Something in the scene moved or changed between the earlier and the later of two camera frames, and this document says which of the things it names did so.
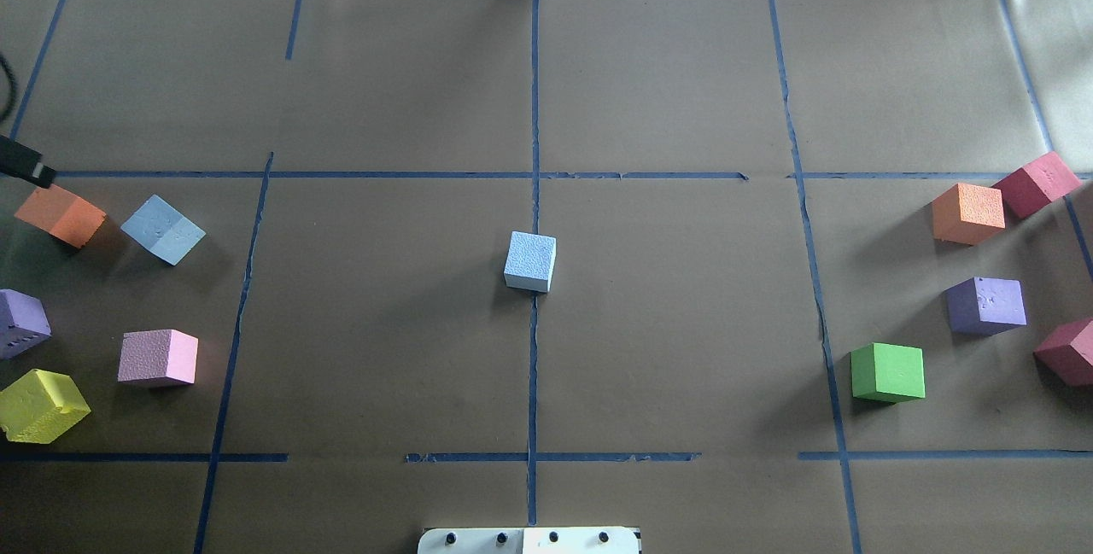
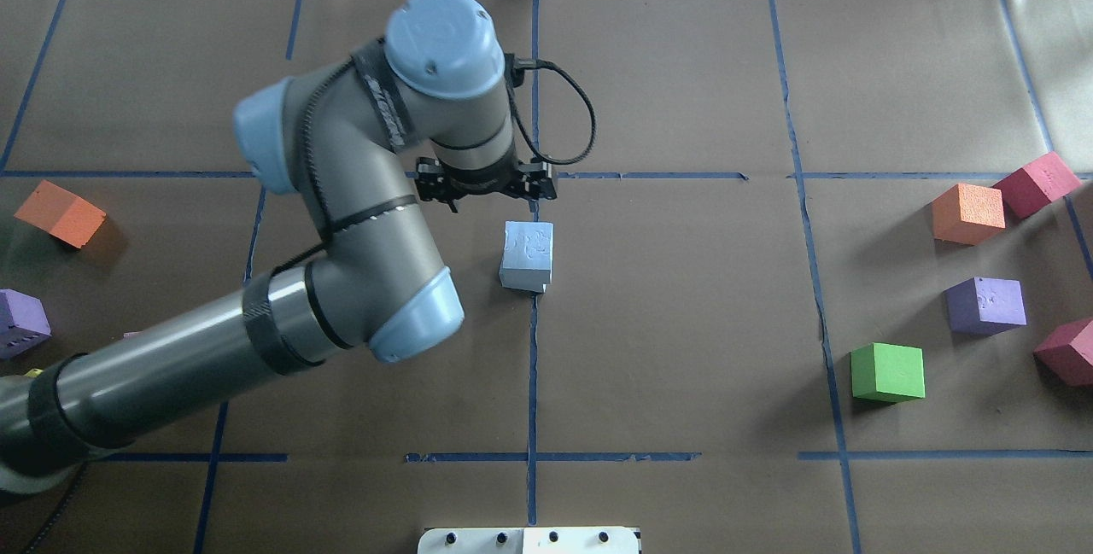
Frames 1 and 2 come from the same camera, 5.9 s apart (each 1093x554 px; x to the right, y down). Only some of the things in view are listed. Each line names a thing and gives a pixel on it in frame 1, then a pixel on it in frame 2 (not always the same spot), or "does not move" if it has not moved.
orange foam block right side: x=966 y=214 does not move
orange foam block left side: x=62 y=213 does not move
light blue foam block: x=162 y=230 -> x=528 y=260
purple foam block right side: x=985 y=306 does not move
